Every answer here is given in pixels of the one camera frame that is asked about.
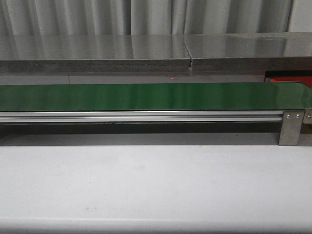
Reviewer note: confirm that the white pleated curtain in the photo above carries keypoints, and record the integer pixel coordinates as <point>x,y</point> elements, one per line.
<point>153,17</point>

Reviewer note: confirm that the aluminium conveyor frame rail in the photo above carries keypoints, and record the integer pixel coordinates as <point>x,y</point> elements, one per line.
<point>82,117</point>

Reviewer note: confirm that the grey stone countertop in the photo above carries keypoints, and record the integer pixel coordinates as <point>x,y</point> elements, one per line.
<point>84,59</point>

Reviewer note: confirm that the steel conveyor support leg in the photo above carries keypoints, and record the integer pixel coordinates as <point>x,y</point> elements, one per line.
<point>290,129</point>

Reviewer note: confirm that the red plastic tray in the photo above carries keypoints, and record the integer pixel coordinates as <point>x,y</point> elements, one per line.
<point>306,80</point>

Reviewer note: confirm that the green conveyor belt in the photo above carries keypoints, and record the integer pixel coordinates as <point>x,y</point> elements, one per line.
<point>156,96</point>

